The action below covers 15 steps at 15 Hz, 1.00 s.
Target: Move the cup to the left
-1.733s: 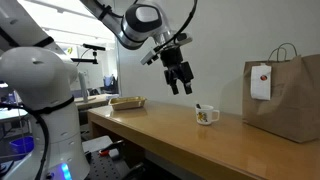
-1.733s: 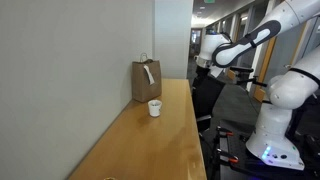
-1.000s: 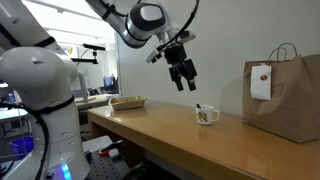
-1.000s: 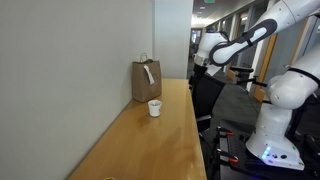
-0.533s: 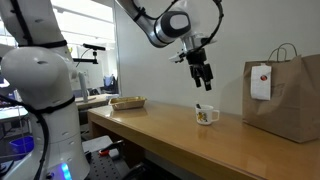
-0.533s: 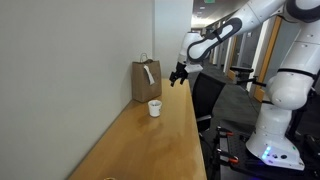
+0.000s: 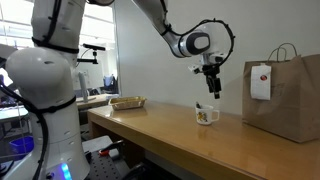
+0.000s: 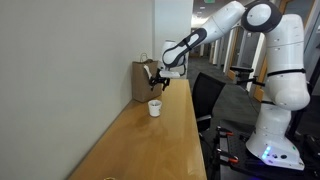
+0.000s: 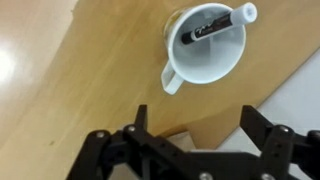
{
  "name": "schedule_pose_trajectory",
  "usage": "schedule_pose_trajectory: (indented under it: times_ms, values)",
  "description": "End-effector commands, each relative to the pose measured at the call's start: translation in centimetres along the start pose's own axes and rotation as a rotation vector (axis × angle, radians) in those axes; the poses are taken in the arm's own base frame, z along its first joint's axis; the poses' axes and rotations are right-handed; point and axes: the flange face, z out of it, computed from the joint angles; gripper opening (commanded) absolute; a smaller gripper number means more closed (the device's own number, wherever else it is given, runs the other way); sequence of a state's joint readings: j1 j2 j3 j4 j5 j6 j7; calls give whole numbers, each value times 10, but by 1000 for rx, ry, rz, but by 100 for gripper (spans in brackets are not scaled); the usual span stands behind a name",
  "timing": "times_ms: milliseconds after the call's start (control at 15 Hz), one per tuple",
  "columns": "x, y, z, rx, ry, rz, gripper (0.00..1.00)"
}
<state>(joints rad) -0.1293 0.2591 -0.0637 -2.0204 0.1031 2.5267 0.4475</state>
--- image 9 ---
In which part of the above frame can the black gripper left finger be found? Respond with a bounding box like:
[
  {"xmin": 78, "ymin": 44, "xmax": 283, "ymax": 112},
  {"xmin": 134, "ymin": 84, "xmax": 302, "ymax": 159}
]
[{"xmin": 66, "ymin": 104, "xmax": 202, "ymax": 180}]

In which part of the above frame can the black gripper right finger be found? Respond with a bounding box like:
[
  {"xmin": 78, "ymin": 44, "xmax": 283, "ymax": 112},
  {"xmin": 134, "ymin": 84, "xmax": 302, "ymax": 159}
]
[{"xmin": 239, "ymin": 105, "xmax": 320, "ymax": 180}]

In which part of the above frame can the white cup with lion print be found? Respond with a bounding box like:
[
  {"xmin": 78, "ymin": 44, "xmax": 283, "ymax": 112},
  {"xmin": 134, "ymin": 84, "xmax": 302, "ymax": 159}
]
[{"xmin": 160, "ymin": 2, "xmax": 248, "ymax": 96}]

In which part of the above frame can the black marker with grey cap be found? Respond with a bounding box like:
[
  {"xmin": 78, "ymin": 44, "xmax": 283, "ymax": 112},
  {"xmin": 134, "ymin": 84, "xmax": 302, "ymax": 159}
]
[{"xmin": 180, "ymin": 2, "xmax": 258, "ymax": 46}]

